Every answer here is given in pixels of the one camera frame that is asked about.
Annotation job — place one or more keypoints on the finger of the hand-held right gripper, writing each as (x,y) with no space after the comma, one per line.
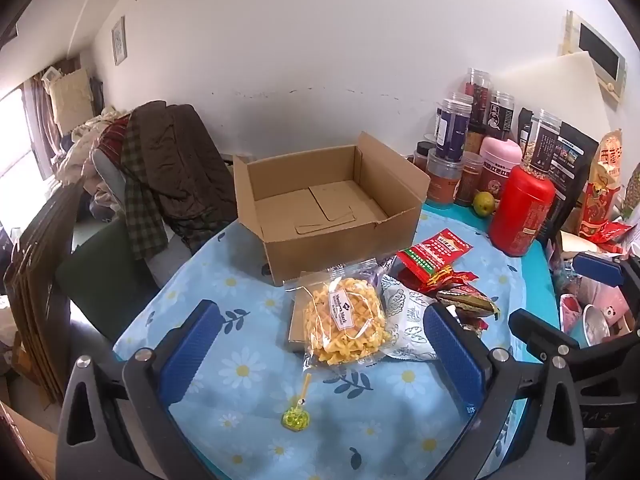
(542,335)
(597,269)

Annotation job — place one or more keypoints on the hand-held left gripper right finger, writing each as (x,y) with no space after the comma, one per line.
(452,355)

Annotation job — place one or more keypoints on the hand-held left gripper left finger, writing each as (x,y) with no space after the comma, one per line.
(192,345)

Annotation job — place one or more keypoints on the small red and gold packet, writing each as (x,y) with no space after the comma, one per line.
(472,326)
(450,280)

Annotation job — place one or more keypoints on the brown chocolate pie packet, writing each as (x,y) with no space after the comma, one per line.
(467,302)

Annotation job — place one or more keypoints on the white leaf print bread packet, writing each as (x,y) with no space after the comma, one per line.
(405,310)

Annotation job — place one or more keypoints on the red packet with green stripe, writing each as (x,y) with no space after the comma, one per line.
(437,255)

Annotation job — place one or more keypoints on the clear bag of yellow waffles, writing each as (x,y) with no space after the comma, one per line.
(345,330)

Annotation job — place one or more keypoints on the yellow-green toy candy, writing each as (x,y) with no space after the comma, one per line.
(296,419)

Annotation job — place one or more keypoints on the cardboard box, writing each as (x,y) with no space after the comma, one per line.
(320,255)

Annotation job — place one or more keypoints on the pink container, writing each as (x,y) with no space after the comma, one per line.
(607,310)

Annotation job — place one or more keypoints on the red and tan snack bag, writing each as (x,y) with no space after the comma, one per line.
(600,200)

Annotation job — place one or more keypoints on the large black pouch bag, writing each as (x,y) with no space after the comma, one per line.
(575,185)

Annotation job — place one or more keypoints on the blue daisy print tablecloth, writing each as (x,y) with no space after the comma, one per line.
(260,410)

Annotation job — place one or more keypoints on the red canister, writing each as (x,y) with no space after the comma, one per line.
(520,210)

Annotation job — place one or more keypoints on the dark green seat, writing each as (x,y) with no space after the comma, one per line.
(105,280)

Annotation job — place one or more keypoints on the yellow-green fruit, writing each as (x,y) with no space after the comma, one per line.
(483,203)

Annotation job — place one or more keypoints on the clear jar of nuts black label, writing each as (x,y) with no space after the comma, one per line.
(542,145)

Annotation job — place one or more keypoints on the teal table cover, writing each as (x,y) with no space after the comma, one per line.
(450,212)

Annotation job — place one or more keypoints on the green plaid shirt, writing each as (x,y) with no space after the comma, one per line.
(140,210)

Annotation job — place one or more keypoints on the jar with pink lid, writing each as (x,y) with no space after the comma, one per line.
(500,152)

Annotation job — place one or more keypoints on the brown spice jar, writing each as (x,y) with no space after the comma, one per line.
(470,180)

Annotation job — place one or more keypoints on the small black pouch bag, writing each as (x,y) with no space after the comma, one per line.
(524,130)

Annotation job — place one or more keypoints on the stack of flat cardboard sheets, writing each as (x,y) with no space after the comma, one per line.
(35,285)

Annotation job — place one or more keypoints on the clear jar of orange-red contents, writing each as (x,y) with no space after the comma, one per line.
(442,185)

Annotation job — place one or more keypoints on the brown quilted jacket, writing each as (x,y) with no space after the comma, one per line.
(190,170)

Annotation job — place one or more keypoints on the clear jar with black face label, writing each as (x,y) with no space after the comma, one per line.
(500,117)

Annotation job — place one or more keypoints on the white framed board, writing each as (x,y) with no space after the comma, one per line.
(235,157)

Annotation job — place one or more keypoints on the grey chair back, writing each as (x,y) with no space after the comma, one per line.
(107,172)

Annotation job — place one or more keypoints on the clear jar with dark blue label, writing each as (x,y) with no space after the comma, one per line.
(452,130)

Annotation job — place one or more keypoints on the spice jar with black lid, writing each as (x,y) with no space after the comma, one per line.
(422,152)

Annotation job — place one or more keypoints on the tall clear jar red contents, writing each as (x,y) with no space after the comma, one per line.
(480,95)

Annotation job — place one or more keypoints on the red striped garment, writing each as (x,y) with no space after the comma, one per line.
(112,140)

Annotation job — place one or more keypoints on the pile of pale clothes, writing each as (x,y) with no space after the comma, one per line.
(85,145)

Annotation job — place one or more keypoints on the brown curtain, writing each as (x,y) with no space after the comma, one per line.
(42,110)

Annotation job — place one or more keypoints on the cream wall intercom panel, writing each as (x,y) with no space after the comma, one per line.
(600,50)

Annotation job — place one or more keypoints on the framed wall picture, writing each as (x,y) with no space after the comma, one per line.
(119,40)

